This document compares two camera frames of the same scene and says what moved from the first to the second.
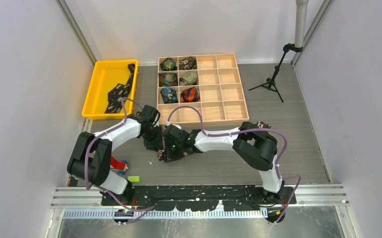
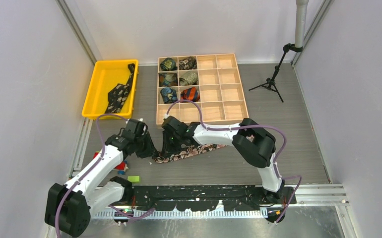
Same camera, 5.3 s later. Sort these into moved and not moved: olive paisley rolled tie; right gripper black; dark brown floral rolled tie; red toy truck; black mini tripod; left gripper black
Moved: left gripper black; right gripper black
Not moved: red toy truck; black mini tripod; olive paisley rolled tie; dark brown floral rolled tie
